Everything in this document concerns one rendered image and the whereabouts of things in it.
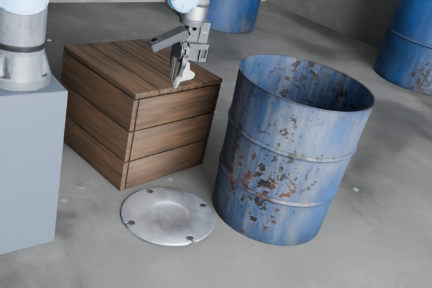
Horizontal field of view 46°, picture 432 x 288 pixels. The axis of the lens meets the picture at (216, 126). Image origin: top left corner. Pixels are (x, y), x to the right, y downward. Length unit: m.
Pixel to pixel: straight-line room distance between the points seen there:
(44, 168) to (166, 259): 0.42
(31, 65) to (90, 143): 0.61
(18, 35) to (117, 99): 0.50
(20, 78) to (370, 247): 1.20
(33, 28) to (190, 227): 0.74
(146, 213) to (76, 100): 0.47
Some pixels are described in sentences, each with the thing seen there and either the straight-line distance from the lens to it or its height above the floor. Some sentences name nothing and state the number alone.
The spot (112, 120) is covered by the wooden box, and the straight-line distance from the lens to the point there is 1.64.
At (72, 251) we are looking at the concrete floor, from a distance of 1.46.
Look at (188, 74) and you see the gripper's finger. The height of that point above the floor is 0.43.
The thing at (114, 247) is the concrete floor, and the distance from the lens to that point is 1.48.
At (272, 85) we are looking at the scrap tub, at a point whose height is 0.37.
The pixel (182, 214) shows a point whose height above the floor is 0.01.
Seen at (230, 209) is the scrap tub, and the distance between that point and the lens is 1.62.
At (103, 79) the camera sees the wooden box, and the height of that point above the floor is 0.33.
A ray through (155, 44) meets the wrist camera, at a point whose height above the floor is 0.52.
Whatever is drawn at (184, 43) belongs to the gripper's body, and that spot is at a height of 0.53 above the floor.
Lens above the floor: 0.97
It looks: 26 degrees down
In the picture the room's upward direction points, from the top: 14 degrees clockwise
